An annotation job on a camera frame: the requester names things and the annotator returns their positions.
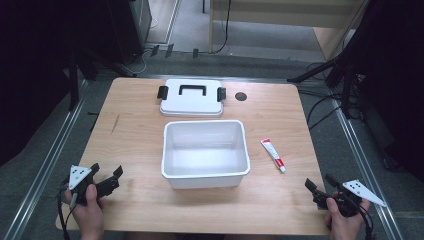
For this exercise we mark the dark round table grommet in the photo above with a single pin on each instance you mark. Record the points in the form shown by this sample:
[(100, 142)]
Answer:
[(240, 96)]

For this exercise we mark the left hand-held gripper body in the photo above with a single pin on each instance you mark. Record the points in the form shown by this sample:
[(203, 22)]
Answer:
[(79, 176)]

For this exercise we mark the black cabinet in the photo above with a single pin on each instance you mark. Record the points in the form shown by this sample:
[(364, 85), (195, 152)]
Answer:
[(128, 30)]

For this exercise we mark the person's right hand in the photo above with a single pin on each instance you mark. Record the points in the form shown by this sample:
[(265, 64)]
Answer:
[(345, 226)]

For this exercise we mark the aluminium floor rail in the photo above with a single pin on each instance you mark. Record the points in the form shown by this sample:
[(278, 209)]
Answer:
[(46, 166), (365, 166)]

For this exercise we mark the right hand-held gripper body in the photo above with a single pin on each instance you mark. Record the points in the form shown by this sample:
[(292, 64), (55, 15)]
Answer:
[(361, 191)]

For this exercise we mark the person's left hand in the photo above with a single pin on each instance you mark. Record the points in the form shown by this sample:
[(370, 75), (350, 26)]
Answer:
[(88, 216)]

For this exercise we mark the black curtain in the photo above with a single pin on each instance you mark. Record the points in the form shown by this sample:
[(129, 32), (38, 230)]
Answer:
[(36, 66), (396, 83)]

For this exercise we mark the red and white ointment tube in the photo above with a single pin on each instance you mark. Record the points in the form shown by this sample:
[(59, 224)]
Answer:
[(273, 154)]

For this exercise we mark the white plastic storage box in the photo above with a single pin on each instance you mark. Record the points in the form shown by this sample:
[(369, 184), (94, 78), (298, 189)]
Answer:
[(205, 156)]

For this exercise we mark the black tripod stand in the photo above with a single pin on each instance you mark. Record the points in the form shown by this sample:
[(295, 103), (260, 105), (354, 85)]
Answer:
[(336, 71)]

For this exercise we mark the small black floor block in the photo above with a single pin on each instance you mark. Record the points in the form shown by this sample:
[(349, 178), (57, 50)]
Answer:
[(155, 50), (169, 50)]

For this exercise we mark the light wooden furniture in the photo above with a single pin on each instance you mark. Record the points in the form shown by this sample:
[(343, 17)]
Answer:
[(283, 18)]

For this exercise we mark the black metal stand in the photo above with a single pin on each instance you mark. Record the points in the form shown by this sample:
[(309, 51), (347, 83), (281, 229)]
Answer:
[(73, 83)]

